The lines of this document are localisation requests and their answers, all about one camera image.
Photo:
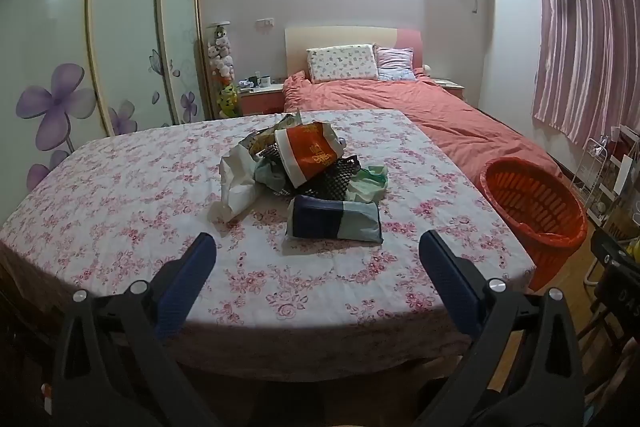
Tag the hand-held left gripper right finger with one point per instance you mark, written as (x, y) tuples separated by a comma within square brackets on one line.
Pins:
[(445, 277)]

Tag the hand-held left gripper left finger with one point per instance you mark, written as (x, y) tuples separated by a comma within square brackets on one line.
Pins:
[(187, 277)]

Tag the white plastic bag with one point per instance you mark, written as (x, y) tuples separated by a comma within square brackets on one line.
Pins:
[(237, 187)]

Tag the orange plastic basket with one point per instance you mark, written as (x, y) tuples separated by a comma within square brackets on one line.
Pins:
[(530, 202)]

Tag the pale green plastic bag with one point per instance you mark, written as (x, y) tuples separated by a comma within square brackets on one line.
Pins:
[(372, 179), (267, 173)]

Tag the navy and teal tissue packet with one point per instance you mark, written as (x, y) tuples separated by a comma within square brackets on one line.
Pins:
[(332, 219)]

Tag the black floral cloth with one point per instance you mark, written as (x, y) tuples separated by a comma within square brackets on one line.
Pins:
[(332, 187)]

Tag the orange and white snack bag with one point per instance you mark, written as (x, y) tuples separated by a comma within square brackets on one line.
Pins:
[(307, 152)]

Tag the yellow patterned snack bag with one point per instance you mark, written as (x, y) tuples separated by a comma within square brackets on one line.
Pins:
[(287, 124)]

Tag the floral tablecloth table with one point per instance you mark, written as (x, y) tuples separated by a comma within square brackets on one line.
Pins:
[(125, 207)]

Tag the bed with salmon duvet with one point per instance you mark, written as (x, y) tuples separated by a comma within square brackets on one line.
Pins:
[(425, 117)]

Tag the pink and white nightstand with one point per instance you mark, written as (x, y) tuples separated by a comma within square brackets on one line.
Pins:
[(450, 86), (260, 102)]

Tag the plush toy stack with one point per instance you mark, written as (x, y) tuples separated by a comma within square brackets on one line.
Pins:
[(222, 62)]

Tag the pink striped pillow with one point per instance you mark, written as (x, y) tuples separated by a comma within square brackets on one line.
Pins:
[(396, 63)]

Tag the white floral pillow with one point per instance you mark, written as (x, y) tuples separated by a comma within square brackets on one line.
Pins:
[(342, 63)]

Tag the glass wardrobe with purple flowers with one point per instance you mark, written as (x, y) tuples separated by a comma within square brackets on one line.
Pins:
[(125, 32)]

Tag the cream and pink headboard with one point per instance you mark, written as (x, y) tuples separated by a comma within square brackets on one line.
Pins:
[(345, 36)]

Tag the pink striped curtain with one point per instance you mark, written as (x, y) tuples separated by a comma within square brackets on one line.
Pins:
[(585, 32)]

